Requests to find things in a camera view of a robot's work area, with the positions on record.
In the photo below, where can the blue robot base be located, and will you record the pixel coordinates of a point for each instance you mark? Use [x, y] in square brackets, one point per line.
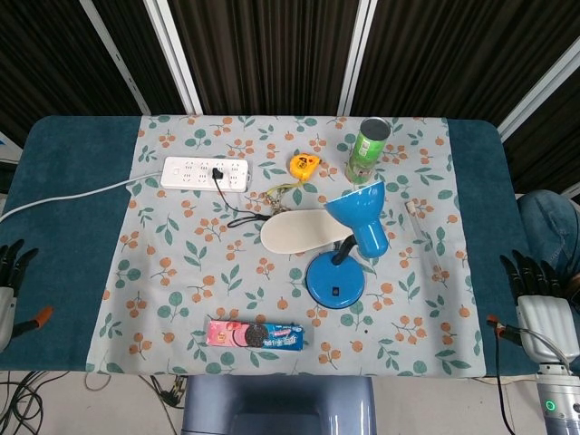
[276, 403]

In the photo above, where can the right blue silver robot arm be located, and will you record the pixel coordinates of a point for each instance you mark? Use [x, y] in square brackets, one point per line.
[559, 399]

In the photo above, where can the teal table cover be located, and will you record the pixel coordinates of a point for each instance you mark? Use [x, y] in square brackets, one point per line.
[68, 272]

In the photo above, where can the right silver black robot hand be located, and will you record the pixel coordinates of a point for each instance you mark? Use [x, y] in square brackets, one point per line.
[544, 326]

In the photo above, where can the green snack can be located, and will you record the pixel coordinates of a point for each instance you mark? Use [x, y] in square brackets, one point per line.
[364, 154]

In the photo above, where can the yellow tape measure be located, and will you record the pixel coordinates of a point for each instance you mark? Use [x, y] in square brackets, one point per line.
[304, 167]

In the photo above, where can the person leg in jeans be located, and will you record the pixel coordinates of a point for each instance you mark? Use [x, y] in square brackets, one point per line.
[544, 222]

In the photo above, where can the white shoe insole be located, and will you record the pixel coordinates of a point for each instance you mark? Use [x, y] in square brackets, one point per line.
[299, 231]

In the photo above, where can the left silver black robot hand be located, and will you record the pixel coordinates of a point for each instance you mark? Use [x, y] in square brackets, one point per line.
[5, 308]

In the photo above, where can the pink blue cookie package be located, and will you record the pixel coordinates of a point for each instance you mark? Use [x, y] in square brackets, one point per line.
[272, 337]

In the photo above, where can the clear glass test tube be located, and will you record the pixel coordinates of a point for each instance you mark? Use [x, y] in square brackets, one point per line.
[419, 226]

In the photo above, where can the floral tablecloth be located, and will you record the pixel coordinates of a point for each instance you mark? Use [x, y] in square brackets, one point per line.
[181, 254]

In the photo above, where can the silver aluminium frame post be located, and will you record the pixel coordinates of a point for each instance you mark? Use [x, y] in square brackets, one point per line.
[357, 59]
[174, 59]
[539, 97]
[115, 59]

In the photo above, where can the black plug on floor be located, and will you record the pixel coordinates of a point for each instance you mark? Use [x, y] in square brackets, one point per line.
[170, 396]

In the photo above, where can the blue desk lamp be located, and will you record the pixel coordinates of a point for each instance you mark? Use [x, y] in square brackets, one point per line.
[335, 281]

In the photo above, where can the white power strip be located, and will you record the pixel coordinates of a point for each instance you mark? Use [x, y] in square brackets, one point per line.
[190, 174]

